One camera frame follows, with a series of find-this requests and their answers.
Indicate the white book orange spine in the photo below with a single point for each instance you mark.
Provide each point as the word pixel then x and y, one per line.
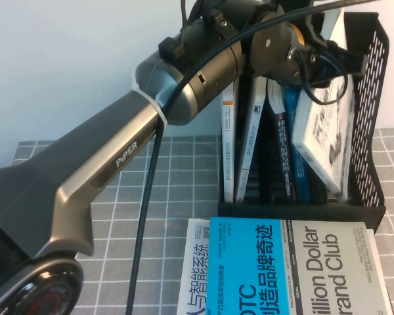
pixel 228 147

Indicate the white car suspension book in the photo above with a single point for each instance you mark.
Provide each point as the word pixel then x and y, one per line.
pixel 325 147

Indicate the white book red cover edge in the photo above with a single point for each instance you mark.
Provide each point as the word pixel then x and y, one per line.
pixel 379 262

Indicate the black perforated book stand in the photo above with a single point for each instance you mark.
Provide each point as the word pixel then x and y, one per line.
pixel 282 210

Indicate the grey checked tablecloth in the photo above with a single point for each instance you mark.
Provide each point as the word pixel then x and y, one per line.
pixel 118 213

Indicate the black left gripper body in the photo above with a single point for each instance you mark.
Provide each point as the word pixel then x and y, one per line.
pixel 318 52

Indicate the white zip tie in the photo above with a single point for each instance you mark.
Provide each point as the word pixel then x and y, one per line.
pixel 147 98

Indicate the black spine robot book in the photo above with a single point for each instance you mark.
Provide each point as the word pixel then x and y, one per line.
pixel 284 147

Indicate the blue grey brand club book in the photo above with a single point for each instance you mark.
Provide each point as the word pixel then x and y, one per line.
pixel 249 262

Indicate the grey white slim book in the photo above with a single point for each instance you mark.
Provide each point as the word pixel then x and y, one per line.
pixel 251 131

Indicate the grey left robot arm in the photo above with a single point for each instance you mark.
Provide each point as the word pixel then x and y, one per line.
pixel 85 183

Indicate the white book blue characters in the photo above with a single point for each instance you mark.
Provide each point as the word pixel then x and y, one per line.
pixel 193 279

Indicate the blue spine mechanism book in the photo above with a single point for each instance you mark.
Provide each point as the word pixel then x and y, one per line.
pixel 302 177

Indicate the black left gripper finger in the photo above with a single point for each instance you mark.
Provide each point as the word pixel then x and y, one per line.
pixel 351 60

